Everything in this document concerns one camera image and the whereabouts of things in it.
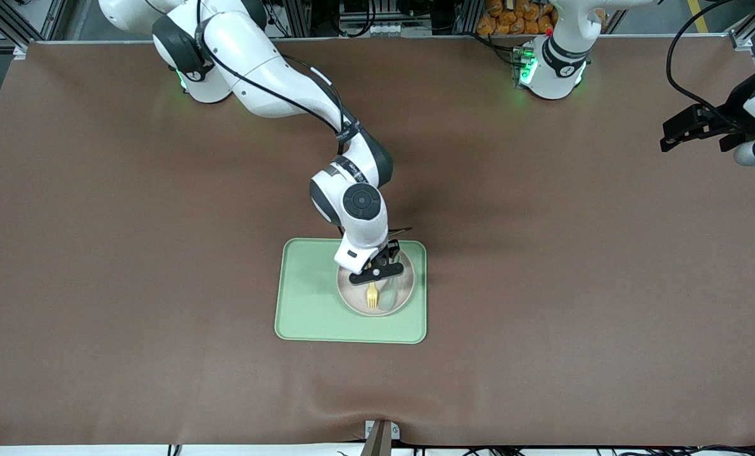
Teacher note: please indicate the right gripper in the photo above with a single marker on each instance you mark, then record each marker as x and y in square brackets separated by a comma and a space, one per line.
[391, 253]

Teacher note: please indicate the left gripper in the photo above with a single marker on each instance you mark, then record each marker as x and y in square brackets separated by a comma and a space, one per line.
[734, 108]

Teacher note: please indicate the yellow plastic fork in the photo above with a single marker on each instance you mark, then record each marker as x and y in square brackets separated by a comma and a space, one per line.
[372, 297]

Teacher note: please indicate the beige round plate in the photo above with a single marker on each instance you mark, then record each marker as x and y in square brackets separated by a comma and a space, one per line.
[406, 282]

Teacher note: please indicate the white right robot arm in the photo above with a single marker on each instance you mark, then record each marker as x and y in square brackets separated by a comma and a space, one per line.
[257, 69]

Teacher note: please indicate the grey-green plastic spoon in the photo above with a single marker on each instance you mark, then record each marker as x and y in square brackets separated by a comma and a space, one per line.
[389, 299]

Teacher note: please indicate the light green rectangular tray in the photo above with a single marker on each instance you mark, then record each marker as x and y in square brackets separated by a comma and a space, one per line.
[308, 297]

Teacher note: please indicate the brown table cover mat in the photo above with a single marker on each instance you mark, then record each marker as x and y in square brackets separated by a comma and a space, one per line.
[162, 285]

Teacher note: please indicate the orange round items heap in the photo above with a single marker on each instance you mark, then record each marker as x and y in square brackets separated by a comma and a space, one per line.
[510, 19]

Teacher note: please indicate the white connector row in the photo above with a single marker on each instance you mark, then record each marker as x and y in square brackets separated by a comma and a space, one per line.
[384, 30]

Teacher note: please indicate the metal table clamp bracket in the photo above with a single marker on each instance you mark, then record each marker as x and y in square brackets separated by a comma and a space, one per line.
[370, 432]

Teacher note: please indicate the aluminium frame post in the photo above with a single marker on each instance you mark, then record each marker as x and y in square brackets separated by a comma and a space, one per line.
[469, 19]
[298, 19]

